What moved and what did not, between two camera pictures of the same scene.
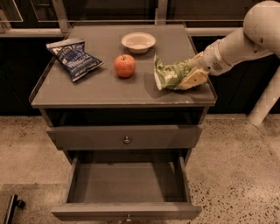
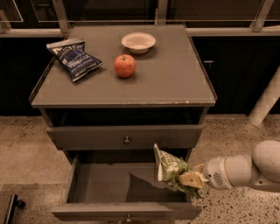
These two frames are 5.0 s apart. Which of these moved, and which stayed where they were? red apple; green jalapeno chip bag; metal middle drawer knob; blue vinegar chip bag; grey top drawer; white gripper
Moved: green jalapeno chip bag; white gripper
Stayed: red apple; metal middle drawer knob; blue vinegar chip bag; grey top drawer
